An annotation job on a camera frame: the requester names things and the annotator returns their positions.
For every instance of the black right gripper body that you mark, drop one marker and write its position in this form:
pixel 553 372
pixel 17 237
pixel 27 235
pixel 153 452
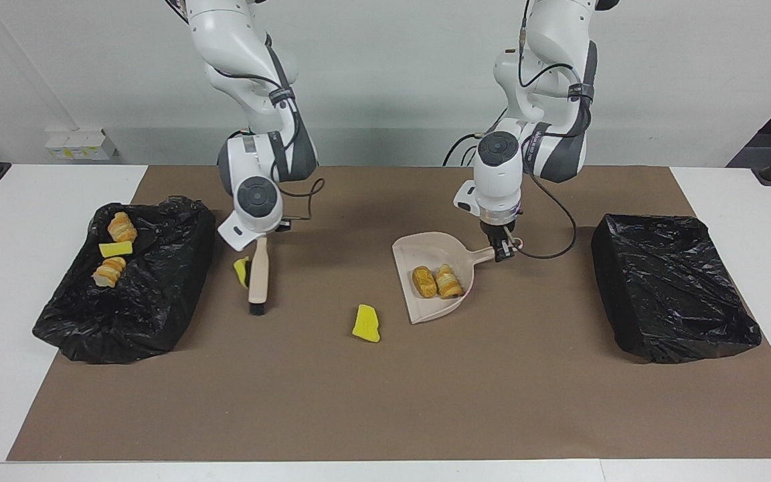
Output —
pixel 280 229

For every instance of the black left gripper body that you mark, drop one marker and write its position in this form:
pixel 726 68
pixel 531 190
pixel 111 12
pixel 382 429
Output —
pixel 496 229

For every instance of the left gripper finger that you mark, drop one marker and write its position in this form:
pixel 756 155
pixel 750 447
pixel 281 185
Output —
pixel 504 251

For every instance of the beige hand brush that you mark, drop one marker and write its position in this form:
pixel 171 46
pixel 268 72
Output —
pixel 258 274

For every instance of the notched yellow sponge piece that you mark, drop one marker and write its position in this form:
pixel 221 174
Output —
pixel 241 271

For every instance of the golden croissant toy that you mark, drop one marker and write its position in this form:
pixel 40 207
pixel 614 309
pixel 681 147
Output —
pixel 110 272
pixel 450 281

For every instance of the beige plastic dustpan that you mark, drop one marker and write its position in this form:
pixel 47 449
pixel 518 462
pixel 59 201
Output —
pixel 419 251

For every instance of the round brown bread roll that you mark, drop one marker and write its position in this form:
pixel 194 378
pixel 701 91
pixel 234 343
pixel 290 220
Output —
pixel 424 282

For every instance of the yellow sponge with green backing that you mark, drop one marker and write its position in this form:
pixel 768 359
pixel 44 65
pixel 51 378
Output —
pixel 366 324

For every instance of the pale flaky pastry piece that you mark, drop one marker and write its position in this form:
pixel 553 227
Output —
pixel 122 227

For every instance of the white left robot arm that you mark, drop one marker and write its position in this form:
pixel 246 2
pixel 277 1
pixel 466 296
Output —
pixel 496 181

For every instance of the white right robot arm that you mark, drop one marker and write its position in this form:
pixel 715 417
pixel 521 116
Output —
pixel 255 201

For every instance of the crumpled black bag bin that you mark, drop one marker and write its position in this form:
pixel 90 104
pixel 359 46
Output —
pixel 151 308

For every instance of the boxy black bag bin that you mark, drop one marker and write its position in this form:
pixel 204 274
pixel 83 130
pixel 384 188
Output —
pixel 673 288

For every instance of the brown table mat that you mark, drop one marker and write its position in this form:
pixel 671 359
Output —
pixel 385 415

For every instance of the white wall box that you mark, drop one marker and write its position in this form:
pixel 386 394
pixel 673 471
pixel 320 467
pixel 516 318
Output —
pixel 81 146

